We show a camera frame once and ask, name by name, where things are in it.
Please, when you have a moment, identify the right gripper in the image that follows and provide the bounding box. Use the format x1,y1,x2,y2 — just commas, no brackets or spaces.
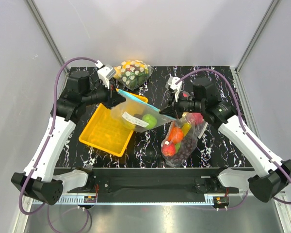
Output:
160,89,205,120

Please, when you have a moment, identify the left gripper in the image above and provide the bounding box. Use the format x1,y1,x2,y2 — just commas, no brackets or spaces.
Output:
82,78,126,109

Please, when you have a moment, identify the blue zip fruit bag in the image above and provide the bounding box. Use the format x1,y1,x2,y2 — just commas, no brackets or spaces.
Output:
111,90,175,133

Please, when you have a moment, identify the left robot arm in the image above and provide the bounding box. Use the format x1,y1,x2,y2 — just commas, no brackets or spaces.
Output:
11,67,126,205

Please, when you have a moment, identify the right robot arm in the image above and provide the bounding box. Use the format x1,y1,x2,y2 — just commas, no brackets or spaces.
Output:
160,77,291,202

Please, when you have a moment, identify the green fake fruit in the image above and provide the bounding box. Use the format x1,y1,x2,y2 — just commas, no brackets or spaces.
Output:
142,114,157,130

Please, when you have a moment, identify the banana and apples bag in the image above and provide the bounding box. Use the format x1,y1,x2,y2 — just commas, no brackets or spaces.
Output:
181,112,208,139

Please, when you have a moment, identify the grapes and orange bag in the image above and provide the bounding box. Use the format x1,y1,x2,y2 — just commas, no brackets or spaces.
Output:
161,118,198,168

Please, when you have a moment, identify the polka dot fruit bag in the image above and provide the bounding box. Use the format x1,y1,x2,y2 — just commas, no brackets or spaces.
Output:
113,60,153,90

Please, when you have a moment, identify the yellow plastic tray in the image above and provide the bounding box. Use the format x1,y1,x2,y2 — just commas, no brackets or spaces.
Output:
78,92,148,158

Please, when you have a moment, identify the right connector block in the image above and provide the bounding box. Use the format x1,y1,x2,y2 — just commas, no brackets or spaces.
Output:
213,196,229,208

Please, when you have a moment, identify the connector block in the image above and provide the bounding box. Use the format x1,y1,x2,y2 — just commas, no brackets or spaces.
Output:
83,194,97,205
213,196,229,208

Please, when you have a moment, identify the left connector block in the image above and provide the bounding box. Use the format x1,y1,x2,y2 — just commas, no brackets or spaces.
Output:
83,194,97,205

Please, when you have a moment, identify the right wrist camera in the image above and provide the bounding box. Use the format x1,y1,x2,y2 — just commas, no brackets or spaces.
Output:
165,77,183,102

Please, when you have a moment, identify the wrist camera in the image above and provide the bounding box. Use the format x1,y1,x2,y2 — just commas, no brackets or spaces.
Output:
165,77,183,102
97,65,116,89

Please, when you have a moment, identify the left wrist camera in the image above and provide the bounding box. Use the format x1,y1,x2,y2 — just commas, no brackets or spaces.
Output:
97,65,116,89

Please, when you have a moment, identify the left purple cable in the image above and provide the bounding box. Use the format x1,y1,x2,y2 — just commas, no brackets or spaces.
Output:
18,57,100,233

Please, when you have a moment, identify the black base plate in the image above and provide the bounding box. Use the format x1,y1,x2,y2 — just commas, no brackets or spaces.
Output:
66,167,239,203

